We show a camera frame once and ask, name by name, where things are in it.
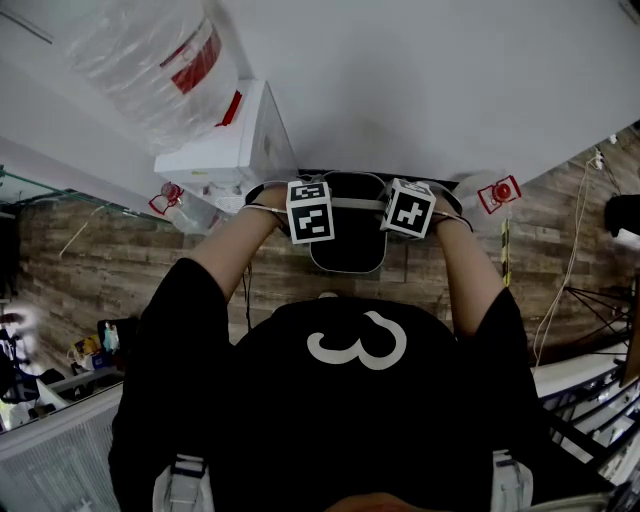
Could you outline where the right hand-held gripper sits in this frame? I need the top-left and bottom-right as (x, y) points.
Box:
(380, 178), (464, 240)

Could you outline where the black stair railing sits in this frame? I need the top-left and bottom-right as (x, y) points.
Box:
(538, 373), (640, 482)

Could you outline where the white ribbed panel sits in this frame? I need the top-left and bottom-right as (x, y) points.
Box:
(0, 383), (125, 512)

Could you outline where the black tripod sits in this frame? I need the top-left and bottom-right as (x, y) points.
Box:
(563, 283), (635, 352)

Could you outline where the grey shoulder strap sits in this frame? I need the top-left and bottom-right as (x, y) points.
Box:
(151, 453), (215, 512)
(491, 448), (535, 512)

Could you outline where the black waste bin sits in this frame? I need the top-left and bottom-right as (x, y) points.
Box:
(96, 317), (140, 362)

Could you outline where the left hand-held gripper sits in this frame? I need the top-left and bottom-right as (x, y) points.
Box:
(244, 180), (335, 245)

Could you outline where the black t-shirt white logo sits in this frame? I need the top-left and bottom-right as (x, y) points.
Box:
(108, 257), (616, 512)

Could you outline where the plastic-wrapped water bottle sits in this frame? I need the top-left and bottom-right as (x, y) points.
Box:
(63, 0), (242, 157)

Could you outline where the yellow black floor tape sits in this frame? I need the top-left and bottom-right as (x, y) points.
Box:
(500, 217), (513, 289)

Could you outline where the person's left forearm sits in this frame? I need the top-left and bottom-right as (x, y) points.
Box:
(188, 192), (292, 305)

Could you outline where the white bin with black liner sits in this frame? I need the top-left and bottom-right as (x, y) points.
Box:
(298, 170), (389, 275)

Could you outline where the frosted glass panel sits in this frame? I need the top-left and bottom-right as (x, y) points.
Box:
(0, 166), (152, 222)

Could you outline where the clear water jug red cap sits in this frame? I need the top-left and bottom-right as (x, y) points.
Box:
(451, 172), (522, 216)
(148, 181), (222, 237)

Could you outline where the person's right forearm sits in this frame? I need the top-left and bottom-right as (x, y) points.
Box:
(433, 213), (507, 340)

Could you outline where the yellow packet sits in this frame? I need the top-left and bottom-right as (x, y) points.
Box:
(73, 334), (105, 358)

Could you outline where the white water dispenser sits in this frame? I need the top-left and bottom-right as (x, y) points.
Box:
(153, 78), (300, 215)

